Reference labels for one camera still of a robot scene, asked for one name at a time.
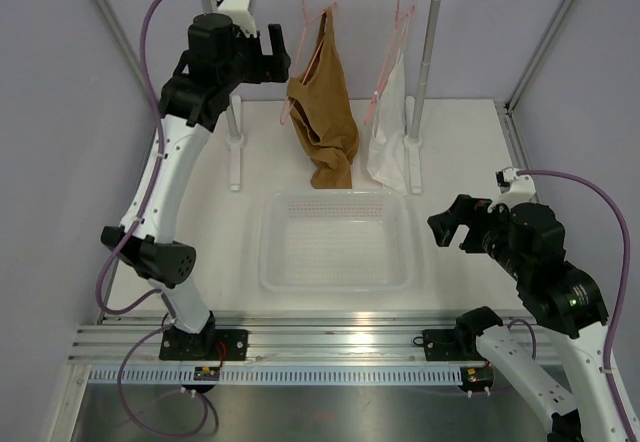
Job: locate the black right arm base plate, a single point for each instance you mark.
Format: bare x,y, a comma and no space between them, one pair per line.
440,345

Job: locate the white perforated plastic basket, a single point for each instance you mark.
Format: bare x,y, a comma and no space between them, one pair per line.
336,241

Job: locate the tan tank top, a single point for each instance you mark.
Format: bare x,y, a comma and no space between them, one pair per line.
321,113

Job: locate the white and silver clothes rack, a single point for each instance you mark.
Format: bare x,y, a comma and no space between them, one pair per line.
425,62

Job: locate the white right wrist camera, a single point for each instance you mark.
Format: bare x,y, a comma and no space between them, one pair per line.
514,189

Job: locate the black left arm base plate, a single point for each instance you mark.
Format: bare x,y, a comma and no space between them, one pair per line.
230,344

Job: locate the white tank top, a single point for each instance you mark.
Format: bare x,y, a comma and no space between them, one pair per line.
386,151

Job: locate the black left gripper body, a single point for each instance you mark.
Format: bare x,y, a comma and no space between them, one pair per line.
253,66

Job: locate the white slotted cable duct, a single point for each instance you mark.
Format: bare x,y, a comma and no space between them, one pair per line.
280,376

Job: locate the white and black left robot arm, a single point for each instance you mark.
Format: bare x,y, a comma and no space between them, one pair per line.
219,58

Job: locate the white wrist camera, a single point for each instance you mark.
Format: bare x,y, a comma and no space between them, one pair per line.
514,189
239,11

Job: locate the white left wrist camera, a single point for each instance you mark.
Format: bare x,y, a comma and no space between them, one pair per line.
239,11

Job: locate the aluminium mounting rail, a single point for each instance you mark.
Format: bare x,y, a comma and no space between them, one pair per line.
281,338

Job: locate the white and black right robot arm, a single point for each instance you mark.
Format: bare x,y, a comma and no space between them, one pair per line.
527,242

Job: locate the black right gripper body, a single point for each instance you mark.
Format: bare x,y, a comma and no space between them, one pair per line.
485,226

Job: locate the pink wire hanger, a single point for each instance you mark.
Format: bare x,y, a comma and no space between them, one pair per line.
402,21
308,22

